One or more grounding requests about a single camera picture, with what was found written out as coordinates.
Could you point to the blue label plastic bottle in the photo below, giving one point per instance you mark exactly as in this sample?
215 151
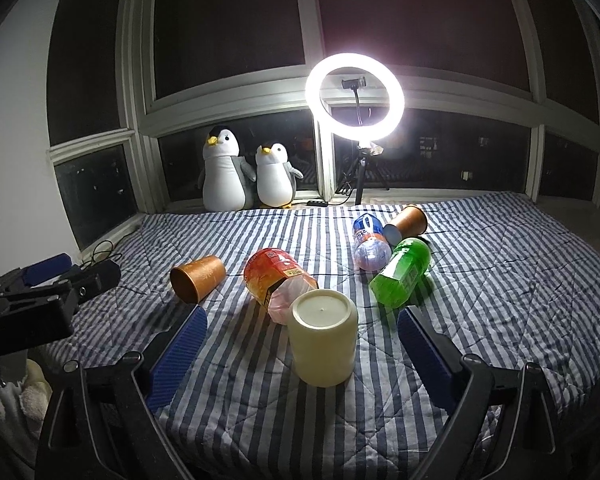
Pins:
369 245

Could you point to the small penguin plush toy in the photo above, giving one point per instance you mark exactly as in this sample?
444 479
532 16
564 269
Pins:
277 177

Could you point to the white fluffy cloth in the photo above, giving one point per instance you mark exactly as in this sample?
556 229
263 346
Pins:
2 405

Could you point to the black phone holder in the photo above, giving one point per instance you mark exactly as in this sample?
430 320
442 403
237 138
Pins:
355 84

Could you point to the white window frame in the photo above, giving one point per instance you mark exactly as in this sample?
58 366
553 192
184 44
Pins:
230 94

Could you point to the black power strip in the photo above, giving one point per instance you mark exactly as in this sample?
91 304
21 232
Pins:
318 203

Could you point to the red orange plastic bottle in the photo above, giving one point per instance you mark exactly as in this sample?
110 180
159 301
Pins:
275 280

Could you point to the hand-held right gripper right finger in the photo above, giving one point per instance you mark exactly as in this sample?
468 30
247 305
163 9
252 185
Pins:
425 357

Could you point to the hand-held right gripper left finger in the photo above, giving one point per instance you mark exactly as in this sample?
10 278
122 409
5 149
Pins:
177 355

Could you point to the brown paper cup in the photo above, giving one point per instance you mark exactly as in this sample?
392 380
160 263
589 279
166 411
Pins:
406 223
198 278

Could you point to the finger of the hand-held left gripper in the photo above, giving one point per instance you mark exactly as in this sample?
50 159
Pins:
47 267
97 280

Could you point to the cream plastic cup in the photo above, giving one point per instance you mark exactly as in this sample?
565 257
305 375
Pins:
322 340

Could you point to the blue striped blanket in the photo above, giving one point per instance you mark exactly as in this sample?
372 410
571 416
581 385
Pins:
490 285

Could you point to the black tripod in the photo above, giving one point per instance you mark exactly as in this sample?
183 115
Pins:
362 175

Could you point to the large penguin plush toy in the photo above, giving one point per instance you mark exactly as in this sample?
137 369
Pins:
224 175

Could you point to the green plastic bottle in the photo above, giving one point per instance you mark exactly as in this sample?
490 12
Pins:
402 272

